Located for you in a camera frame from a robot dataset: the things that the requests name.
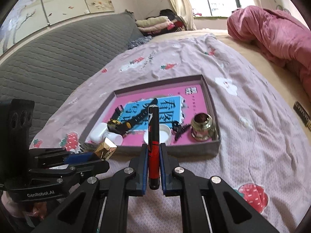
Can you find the pink strawberry bedsheet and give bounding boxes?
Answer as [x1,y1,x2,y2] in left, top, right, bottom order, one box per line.
[35,34,310,232]

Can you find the beige mattress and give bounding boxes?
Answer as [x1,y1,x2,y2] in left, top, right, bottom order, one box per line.
[148,28,311,136]

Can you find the blossom wall painting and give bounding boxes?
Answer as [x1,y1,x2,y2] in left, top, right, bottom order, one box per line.
[1,0,114,54]

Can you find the folded clothes pile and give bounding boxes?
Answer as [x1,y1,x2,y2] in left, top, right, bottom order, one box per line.
[135,9,187,37]

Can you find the white plastic lid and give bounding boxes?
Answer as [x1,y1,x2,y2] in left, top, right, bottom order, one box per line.
[143,124,172,145]

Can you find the dark patterned cloth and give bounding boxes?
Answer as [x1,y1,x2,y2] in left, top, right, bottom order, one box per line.
[128,36,152,50]

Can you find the red black tube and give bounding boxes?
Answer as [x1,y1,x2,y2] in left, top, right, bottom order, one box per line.
[148,105,160,190]

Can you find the black yellow wristwatch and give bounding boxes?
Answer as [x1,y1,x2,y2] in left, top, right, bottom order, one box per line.
[107,98,158,136]

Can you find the pink blue book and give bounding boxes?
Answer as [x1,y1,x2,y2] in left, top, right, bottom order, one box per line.
[102,84,211,147]

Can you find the black mattress label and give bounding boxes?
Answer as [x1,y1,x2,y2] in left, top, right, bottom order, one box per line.
[293,102,311,130]

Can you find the grey quilted headboard cover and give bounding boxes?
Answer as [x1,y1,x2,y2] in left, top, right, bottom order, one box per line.
[1,10,142,139]

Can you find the brass glass jar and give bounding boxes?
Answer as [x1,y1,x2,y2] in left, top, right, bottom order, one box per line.
[191,113,216,142]

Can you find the small white pill bottle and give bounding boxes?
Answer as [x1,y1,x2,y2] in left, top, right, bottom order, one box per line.
[104,131,123,146]

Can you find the black gold small box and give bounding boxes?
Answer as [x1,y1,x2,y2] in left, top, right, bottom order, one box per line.
[94,137,117,160]

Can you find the pink quilted blanket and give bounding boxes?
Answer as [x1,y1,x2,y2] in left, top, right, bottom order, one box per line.
[227,6,310,96]

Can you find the black hair clip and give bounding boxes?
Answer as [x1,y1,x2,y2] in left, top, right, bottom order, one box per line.
[172,121,191,142]

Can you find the grey cardboard box tray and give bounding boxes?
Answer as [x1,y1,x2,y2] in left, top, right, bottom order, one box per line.
[79,75,221,157]

